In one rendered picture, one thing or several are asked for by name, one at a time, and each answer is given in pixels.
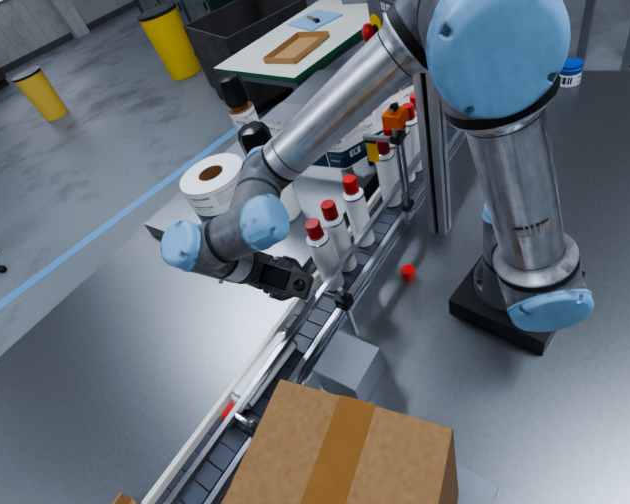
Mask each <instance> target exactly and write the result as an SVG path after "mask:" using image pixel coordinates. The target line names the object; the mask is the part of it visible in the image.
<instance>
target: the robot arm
mask: <svg viewBox="0 0 630 504"><path fill-rule="evenodd" d="M570 35H571V32H570V21H569V16H568V13H567V10H566V7H565V5H564V3H563V1H562V0H397V1H396V2H395V3H394V4H393V5H392V6H391V7H390V8H389V9H388V10H387V11H386V12H385V13H384V19H383V26H382V28H381V29H380V30H379V31H378V32H377V33H376V34H375V35H374V36H373V37H372V38H371V39H370V40H369V41H368V42H367V43H366V44H365V45H364V46H363V47H362V48H361V49H360V50H359V51H358V52H357V53H356V54H355V55H354V56H353V57H352V58H351V59H350V60H349V61H348V62H347V63H346V64H345V65H344V66H343V67H342V68H341V69H340V70H339V71H338V72H337V73H336V74H335V75H334V76H333V77H332V78H331V79H330V80H329V81H328V82H327V83H326V84H325V85H324V86H323V87H322V88H321V89H320V90H319V91H318V92H317V93H316V94H315V95H314V96H313V97H312V98H311V99H310V100H309V101H308V102H307V103H306V104H305V105H304V106H303V107H302V108H301V109H300V110H299V111H298V112H297V113H296V114H295V115H294V116H293V117H292V118H291V119H290V120H289V121H288V122H287V123H286V124H285V125H284V126H283V127H282V128H281V129H280V130H279V131H278V132H277V133H276V134H275V135H274V136H273V137H272V138H271V139H270V140H269V141H268V142H267V143H266V144H265V145H262V146H258V147H255V148H253V149H252V150H251V151H250V152H249V153H248V155H247V157H246V158H245V160H244V161H243V164H242V167H241V173H240V176H239V179H238V182H237V185H236V188H235V191H234V194H233V198H232V201H231V204H230V207H229V210H228V211H227V212H225V213H223V214H221V215H219V216H217V217H214V218H213V219H210V220H208V221H206V222H204V223H202V224H197V223H196V222H194V221H187V220H178V221H175V222H173V223H172V224H171V225H170V226H169V227H168V228H167V229H166V231H165V232H164V234H163V237H162V240H161V249H160V250H161V255H162V258H163V259H164V261H165V262H166V263H167V264H168V265H170V266H173V267H176V268H179V269H181V270H182V271H184V272H193V273H196V274H200V275H204V276H208V277H211V278H215V279H218V283H220V284H223V282H224V280H225V281H227V282H231V283H238V284H247V285H249V286H252V287H254V288H257V289H260V290H262V289H263V293H266V294H269V296H268V297H269V298H272V299H276V300H278V301H285V300H288V299H291V298H293V297H296V298H300V299H303V300H307V299H308V298H309V294H310V291H311V288H312V285H313V282H314V277H313V276H311V275H308V274H305V273H304V271H303V268H302V266H301V265H300V263H299V262H298V261H297V260H296V259H294V258H291V257H288V256H286V255H283V258H282V257H280V256H276V257H274V256H272V255H270V254H267V253H264V252H261V251H263V250H266V249H269V248H271V247H272V246H273V245H274V244H277V243H279V242H281V241H283V240H284V239H286V238H287V236H288V235H289V232H290V222H289V220H288V219H289V215H288V212H287V210H286V208H285V206H284V205H283V203H282V202H281V201H280V197H281V193H282V191H283V190H284V189H285V188H286V187H287V186H288V185H289V184H291V183H292V182H293V181H294V180H295V179H296V178H297V177H299V176H300V175H301V174H302V173H303V172H304V171H305V170H307V169H308V168H309V167H310V166H311V165H312V164H313V163H315V162H316V161H317V160H318V159H319V158H320V157H322V156H323V155H324V154H325V153H326V152H327V151H328V150H330V149H331V148H332V147H333V146H334V145H335V144H337V143H338V142H339V141H340V140H341V139H342V138H343V137H345V136H346V135H347V134H348V133H349V132H350V131H352V130H353V129H354V128H355V127H356V126H357V125H358V124H360V123H361V122H362V121H363V120H364V119H365V118H366V117H368V116H369V115H370V114H371V113H372V112H373V111H375V110H376V109H377V108H378V107H379V106H380V105H381V104H383V103H384V102H385V101H386V100H387V99H388V98H390V97H391V96H392V95H393V94H394V93H395V92H396V91H398V90H399V89H400V88H401V87H402V86H403V85H404V84H406V83H407V82H408V81H409V80H410V79H411V78H413V77H414V76H415V75H416V74H418V73H429V74H430V77H431V79H432V82H433V84H434V86H435V88H436V89H437V91H438V94H439V97H440V100H441V104H442V107H443V109H444V113H445V116H446V119H447V121H448V123H449V124H450V125H451V126H452V127H453V128H455V129H457V130H460V131H464V132H465V133H466V136H467V140H468V143H469V147H470V150H471V153H472V157H473V160H474V164H475V167H476V170H477V174H478V177H479V181H480V184H481V187H482V191H483V194H484V198H485V201H486V202H485V204H484V209H483V213H482V219H483V256H482V257H481V259H480V261H479V263H478V265H477V267H476V269H475V272H474V288H475V291H476V293H477V294H478V296H479V297H480V298H481V299H482V300H483V301H484V302H485V303H486V304H488V305H489V306H491V307H493V308H495V309H498V310H501V311H505V312H507V314H508V315H509V316H510V318H511V321H512V323H513V324H514V325H515V326H516V327H518V328H520V329H522V330H525V331H533V332H549V331H555V330H560V329H564V328H567V327H570V326H572V325H575V324H577V323H578V322H580V321H582V320H584V319H585V318H586V317H588V316H589V315H590V314H591V312H592V311H593V308H594V301H593V299H592V297H591V296H592V293H591V291H590V290H588V288H587V286H586V284H585V282H584V280H583V277H582V272H581V264H580V255H579V249H578V246H577V244H576V243H575V241H574V240H573V239H572V238H571V237H570V236H569V235H567V234H566V233H564V230H563V223H562V216H561V208H560V201H559V194H558V187H557V180H556V172H555V165H554V158H553V151H552V144H551V136H550V129H549V122H548V115H547V108H546V106H548V105H549V104H550V103H551V102H552V101H553V99H554V98H555V97H556V95H557V93H558V92H559V89H560V75H559V73H560V72H561V70H562V68H563V66H564V63H565V61H566V58H567V54H568V51H569V46H570Z"/></svg>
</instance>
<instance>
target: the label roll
mask: <svg viewBox="0 0 630 504"><path fill-rule="evenodd" d="M242 164H243V162H242V160H241V158H240V157H239V156H237V155H235V154H231V153H223V154H217V155H214V156H211V157H208V158H206V159H203V160H201V161H200V162H198V163H196V164H195V165H193V166H192V167H191V168H190V169H189V170H188V171H187V172H186V173H185V174H184V175H183V177H182V178H181V181H180V188H181V190H182V192H183V193H184V195H185V196H186V198H187V200H188V201H189V203H190V205H191V206H192V208H193V209H194V211H195V213H196V214H197V216H198V217H199V219H200V221H201V222H202V223H204V222H206V221H208V220H210V219H213V218H214V217H217V216H219V215H221V214H223V213H225V212H227V211H228V210H229V207H230V204H231V201H232V198H233V194H234V191H235V188H236V185H237V182H238V179H239V176H240V173H241V167H242Z"/></svg>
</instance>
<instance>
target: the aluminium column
mask: <svg viewBox="0 0 630 504"><path fill-rule="evenodd" d="M413 85H414V95H415V104H416V114H417V123H418V133H419V142H420V152H421V161H422V171H423V180H424V189H425V199H426V208H427V218H428V227H429V234H431V235H435V236H440V237H444V238H446V236H447V234H448V232H449V231H450V229H451V227H452V221H451V202H450V183H449V163H448V144H447V124H446V116H445V113H444V109H443V107H442V104H441V100H440V97H439V94H438V91H437V89H436V88H435V86H434V84H433V82H432V79H431V77H430V74H429V73H418V74H416V75H415V76H414V77H413Z"/></svg>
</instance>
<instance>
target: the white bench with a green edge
mask: <svg viewBox="0 0 630 504"><path fill-rule="evenodd" d="M314 10H322V11H328V12H335V13H341V14H343V16H341V17H339V18H338V19H336V20H334V21H332V22H330V23H328V24H326V25H324V26H322V27H321V28H319V29H317V30H315V31H329V36H330V37H329V38H328V39H327V40H325V41H324V42H323V43H322V44H320V45H319V46H318V47H317V48H315V49H314V50H313V51H312V52H310V53H309V54H308V55H307V56H305V57H304V58H303V59H302V60H300V61H299V62H298V63H297V64H265V63H264V60H263V57H264V56H266V55H267V54H269V53H270V52H271V51H273V50H274V49H275V48H277V47H278V46H279V45H281V44H282V43H283V42H285V41H286V40H287V39H289V38H290V37H291V36H293V35H294V34H295V33H297V32H307V31H308V30H304V29H300V28H295V27H291V26H288V24H289V23H290V22H292V21H294V20H296V19H298V18H300V17H302V16H304V15H306V14H308V13H310V12H312V11H314ZM365 23H370V18H369V12H368V5H367V3H361V4H347V5H343V4H342V1H341V0H319V1H317V2H315V3H314V4H312V5H311V6H309V7H308V8H306V9H305V10H303V11H301V12H300V13H298V14H297V15H295V16H294V17H292V18H291V19H289V20H287V21H286V22H284V23H283V24H281V25H280V26H278V27H277V28H275V29H273V30H272V31H270V32H269V33H267V34H266V35H264V36H263V37H261V38H259V39H258V40H256V41H255V42H253V43H252V44H250V45H249V46H247V47H245V48H244V49H242V50H241V51H239V52H238V53H236V54H234V55H233V56H231V57H230V58H228V59H227V60H225V61H224V62H222V63H220V64H219V65H217V66H216V67H214V68H213V69H214V71H215V73H221V74H225V75H226V74H228V73H238V74H239V75H240V76H241V77H242V79H243V81H250V82H257V83H264V84H271V85H278V86H285V87H292V88H293V90H294V91H295V90H296V89H297V88H298V87H299V86H301V85H302V84H303V83H304V82H305V81H306V80H307V79H308V78H309V77H311V76H312V75H313V74H314V73H315V72H316V71H317V70H324V69H326V68H327V67H328V66H330V65H331V64H332V63H334V62H335V61H336V60H338V59H339V58H340V57H342V56H343V55H344V54H346V53H347V52H348V51H350V50H351V49H352V48H354V47H355V46H356V45H358V44H359V43H360V42H362V41H363V40H364V39H363V36H362V27H363V25H364V24H365Z"/></svg>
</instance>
